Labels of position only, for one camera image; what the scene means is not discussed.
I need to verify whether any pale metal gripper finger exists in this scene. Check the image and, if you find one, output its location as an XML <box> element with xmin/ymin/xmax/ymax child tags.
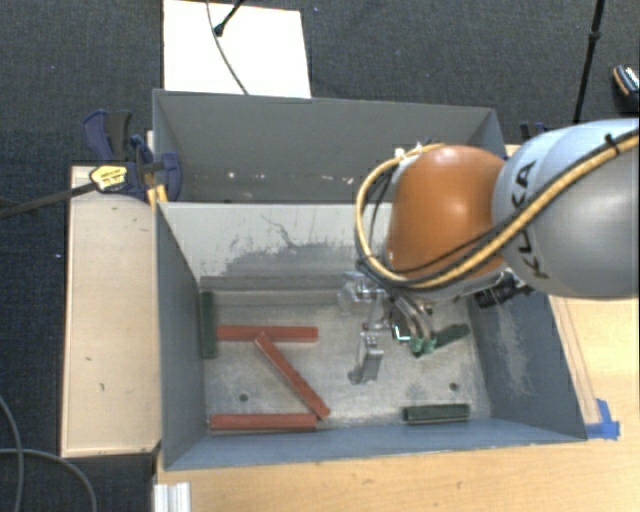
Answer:
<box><xmin>337</xmin><ymin>272</ymin><xmax>384</xmax><ymax>314</ymax></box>
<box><xmin>347</xmin><ymin>333</ymin><xmax>386</xmax><ymax>386</ymax></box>

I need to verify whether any dark green flat block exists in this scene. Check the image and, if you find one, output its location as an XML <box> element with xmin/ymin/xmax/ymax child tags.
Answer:
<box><xmin>432</xmin><ymin>323</ymin><xmax>472</xmax><ymax>349</ymax></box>
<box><xmin>402</xmin><ymin>403</ymin><xmax>472</xmax><ymax>426</ymax></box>
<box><xmin>199</xmin><ymin>291</ymin><xmax>219</xmax><ymax>360</ymax></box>

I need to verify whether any red-brown flat block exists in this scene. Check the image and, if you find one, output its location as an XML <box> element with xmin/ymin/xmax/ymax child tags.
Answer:
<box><xmin>215</xmin><ymin>325</ymin><xmax>320</xmax><ymax>345</ymax></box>
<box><xmin>209</xmin><ymin>413</ymin><xmax>320</xmax><ymax>432</ymax></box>
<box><xmin>253</xmin><ymin>333</ymin><xmax>332</xmax><ymax>421</ymax></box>

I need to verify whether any grey metal bin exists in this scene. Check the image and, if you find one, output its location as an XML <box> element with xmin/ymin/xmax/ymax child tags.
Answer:
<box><xmin>151</xmin><ymin>88</ymin><xmax>589</xmax><ymax>472</ymax></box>

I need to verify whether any pale wood board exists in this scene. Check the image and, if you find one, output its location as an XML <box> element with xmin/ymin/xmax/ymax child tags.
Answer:
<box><xmin>60</xmin><ymin>166</ymin><xmax>163</xmax><ymax>459</ymax></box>

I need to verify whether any black cylinder on white bracket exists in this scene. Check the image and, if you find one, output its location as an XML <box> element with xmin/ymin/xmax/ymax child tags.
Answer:
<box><xmin>473</xmin><ymin>277</ymin><xmax>533</xmax><ymax>309</ymax></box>

